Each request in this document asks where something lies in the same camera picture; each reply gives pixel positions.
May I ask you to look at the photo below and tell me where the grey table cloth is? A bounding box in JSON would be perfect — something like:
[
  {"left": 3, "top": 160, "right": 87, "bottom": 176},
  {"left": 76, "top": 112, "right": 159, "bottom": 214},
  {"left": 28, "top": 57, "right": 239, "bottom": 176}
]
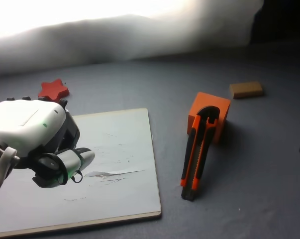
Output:
[{"left": 0, "top": 39, "right": 300, "bottom": 239}]

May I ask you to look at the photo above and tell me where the red star block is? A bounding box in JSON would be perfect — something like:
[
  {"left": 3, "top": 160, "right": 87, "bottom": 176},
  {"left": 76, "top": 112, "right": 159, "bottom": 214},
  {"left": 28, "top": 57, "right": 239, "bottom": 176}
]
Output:
[{"left": 37, "top": 78, "right": 71, "bottom": 103}]

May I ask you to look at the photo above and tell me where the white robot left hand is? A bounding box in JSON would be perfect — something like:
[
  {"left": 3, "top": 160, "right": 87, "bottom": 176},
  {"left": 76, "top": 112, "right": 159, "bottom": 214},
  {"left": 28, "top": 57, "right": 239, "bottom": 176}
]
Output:
[{"left": 0, "top": 96, "right": 96, "bottom": 189}]

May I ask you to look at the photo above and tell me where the orange black utility knife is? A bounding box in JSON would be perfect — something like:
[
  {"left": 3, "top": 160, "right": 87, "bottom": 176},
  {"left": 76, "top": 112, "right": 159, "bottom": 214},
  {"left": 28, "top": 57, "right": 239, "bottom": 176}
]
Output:
[{"left": 181, "top": 106, "right": 220, "bottom": 202}]

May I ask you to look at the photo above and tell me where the brown rectangular block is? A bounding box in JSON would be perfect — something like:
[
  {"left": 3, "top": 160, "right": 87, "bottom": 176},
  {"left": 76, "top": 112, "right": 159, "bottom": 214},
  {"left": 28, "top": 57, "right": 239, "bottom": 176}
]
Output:
[{"left": 229, "top": 81, "right": 264, "bottom": 100}]

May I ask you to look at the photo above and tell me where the white paper pad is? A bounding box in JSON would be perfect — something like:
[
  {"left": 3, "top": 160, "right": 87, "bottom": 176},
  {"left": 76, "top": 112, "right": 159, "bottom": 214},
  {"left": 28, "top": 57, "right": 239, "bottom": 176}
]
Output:
[{"left": 0, "top": 108, "right": 162, "bottom": 239}]

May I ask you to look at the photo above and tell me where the orange cube block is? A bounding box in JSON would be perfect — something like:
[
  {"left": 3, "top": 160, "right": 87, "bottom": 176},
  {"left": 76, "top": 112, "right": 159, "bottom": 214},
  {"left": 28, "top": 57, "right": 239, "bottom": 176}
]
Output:
[{"left": 187, "top": 91, "right": 232, "bottom": 145}]

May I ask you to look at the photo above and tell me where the white backdrop cloth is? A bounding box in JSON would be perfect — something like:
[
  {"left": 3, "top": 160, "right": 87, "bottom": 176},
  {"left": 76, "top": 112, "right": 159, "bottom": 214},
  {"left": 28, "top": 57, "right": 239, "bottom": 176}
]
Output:
[{"left": 0, "top": 0, "right": 265, "bottom": 78}]

